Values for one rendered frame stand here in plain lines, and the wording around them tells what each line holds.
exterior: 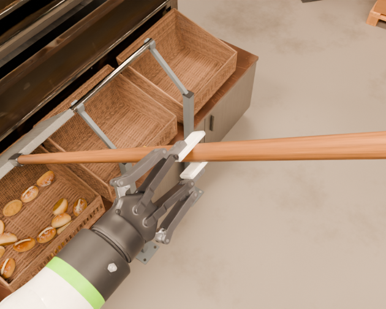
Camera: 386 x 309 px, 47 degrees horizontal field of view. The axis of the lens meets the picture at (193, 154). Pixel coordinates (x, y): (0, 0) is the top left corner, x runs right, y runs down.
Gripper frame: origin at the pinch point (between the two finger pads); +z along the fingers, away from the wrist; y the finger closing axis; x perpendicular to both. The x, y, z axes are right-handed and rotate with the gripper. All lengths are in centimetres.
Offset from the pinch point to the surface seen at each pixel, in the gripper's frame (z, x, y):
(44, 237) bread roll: -1, -150, 45
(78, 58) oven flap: 71, -155, -8
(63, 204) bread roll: 16, -152, 41
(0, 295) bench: -31, -152, 51
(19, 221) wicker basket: -1, -167, 36
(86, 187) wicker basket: 27, -142, 40
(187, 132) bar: 86, -132, 54
